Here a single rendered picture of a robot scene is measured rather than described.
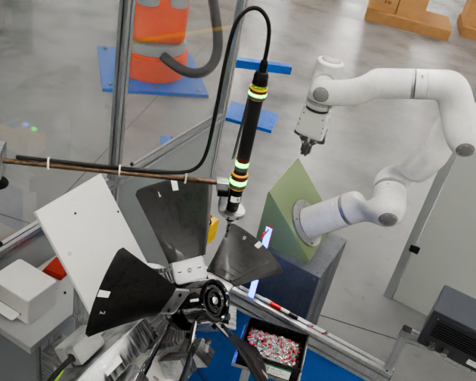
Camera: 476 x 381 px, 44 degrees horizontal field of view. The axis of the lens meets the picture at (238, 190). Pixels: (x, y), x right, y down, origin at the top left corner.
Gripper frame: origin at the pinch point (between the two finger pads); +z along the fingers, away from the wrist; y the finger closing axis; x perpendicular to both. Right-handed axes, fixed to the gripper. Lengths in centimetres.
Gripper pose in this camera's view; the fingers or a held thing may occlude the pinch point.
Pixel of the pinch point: (306, 148)
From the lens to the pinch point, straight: 199.6
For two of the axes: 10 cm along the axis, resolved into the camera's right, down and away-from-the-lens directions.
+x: -4.9, 4.1, -7.7
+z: -1.8, 8.1, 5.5
